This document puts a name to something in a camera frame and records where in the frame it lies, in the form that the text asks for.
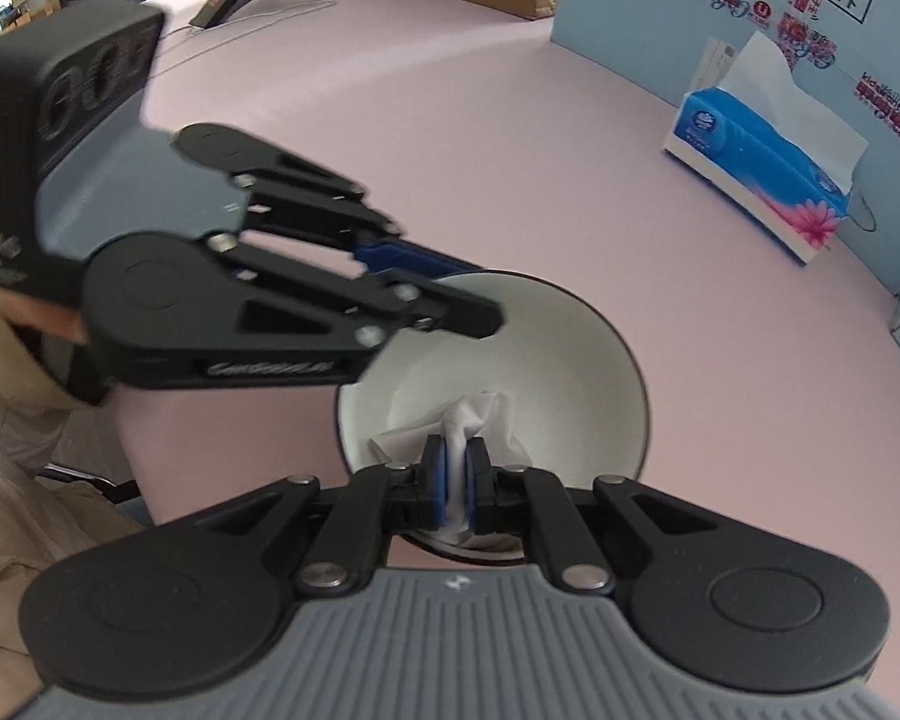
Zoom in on thin black wire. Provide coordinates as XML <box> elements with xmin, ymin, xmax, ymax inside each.
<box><xmin>844</xmin><ymin>191</ymin><xmax>880</xmax><ymax>232</ymax></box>

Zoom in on blue red-printed cardboard panel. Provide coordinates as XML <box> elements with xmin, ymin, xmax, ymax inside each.
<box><xmin>551</xmin><ymin>0</ymin><xmax>900</xmax><ymax>297</ymax></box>

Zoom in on white ceramic bowl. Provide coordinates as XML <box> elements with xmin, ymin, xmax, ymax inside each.
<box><xmin>335</xmin><ymin>270</ymin><xmax>653</xmax><ymax>567</ymax></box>

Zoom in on white paper label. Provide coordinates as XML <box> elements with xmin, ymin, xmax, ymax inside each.
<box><xmin>694</xmin><ymin>36</ymin><xmax>740</xmax><ymax>91</ymax></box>

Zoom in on beige jacket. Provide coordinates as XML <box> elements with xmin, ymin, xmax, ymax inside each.
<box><xmin>0</xmin><ymin>390</ymin><xmax>158</xmax><ymax>720</ymax></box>

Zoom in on white tissue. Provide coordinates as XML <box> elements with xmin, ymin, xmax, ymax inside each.
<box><xmin>367</xmin><ymin>390</ymin><xmax>533</xmax><ymax>548</ymax></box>

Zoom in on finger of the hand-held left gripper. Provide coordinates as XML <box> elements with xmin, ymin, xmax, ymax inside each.
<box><xmin>225</xmin><ymin>139</ymin><xmax>488</xmax><ymax>280</ymax></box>
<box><xmin>210</xmin><ymin>229</ymin><xmax>507</xmax><ymax>372</ymax></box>

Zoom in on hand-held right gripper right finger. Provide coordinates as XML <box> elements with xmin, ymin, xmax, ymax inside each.
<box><xmin>463</xmin><ymin>435</ymin><xmax>728</xmax><ymax>593</ymax></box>

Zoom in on blue tissue box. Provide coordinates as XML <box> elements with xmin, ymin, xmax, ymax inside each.
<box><xmin>661</xmin><ymin>30</ymin><xmax>871</xmax><ymax>265</ymax></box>

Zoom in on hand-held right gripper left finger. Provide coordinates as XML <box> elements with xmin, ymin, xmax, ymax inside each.
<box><xmin>195</xmin><ymin>435</ymin><xmax>451</xmax><ymax>593</ymax></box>

